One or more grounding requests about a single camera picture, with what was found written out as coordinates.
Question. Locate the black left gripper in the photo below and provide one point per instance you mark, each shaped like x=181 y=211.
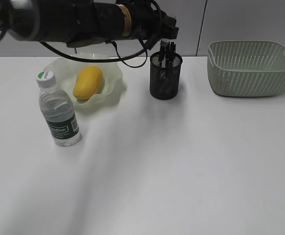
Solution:
x=166 y=29

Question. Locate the black marker pen blue label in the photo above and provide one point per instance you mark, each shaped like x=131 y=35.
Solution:
x=172 y=52

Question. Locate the yellow mango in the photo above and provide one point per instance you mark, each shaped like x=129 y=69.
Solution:
x=88 y=82

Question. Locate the clear water bottle green label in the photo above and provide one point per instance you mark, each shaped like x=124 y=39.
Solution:
x=57 y=110

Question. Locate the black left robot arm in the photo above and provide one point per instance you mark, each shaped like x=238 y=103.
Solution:
x=81 y=23

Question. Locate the black mesh pen holder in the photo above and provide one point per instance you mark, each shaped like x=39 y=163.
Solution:
x=164 y=82

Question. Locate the pale green plastic basket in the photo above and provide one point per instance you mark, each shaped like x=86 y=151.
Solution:
x=246 y=69

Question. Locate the pale green wavy plate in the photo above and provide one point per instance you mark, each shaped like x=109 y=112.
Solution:
x=66 y=72

